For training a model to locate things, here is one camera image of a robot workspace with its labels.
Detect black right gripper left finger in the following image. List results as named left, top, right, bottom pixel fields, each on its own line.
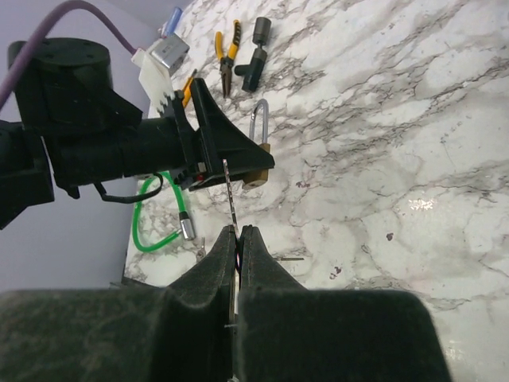
left=1, top=226, right=235, bottom=381

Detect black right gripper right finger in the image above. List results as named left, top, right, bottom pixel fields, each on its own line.
left=236, top=226, right=451, bottom=381

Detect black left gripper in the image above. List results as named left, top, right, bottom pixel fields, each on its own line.
left=119, top=78, right=275, bottom=191

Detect silver key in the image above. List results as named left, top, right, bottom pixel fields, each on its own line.
left=223, top=158, right=240, bottom=241

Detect brass padlock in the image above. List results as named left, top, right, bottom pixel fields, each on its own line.
left=241, top=98, right=272, bottom=190

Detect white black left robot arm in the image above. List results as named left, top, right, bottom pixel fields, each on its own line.
left=1, top=38, right=274, bottom=226

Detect yellow black utility knife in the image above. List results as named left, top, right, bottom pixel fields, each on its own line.
left=182, top=69, right=197, bottom=108

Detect yellow black pliers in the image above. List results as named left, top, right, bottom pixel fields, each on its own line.
left=214, top=19, right=242, bottom=99

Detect black T-shaped pipe fitting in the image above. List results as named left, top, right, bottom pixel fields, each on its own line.
left=234, top=17, right=271, bottom=93

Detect blue red screwdriver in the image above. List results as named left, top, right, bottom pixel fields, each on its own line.
left=160, top=7, right=183, bottom=38

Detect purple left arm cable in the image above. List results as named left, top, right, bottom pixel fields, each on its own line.
left=0, top=0, right=138, bottom=108

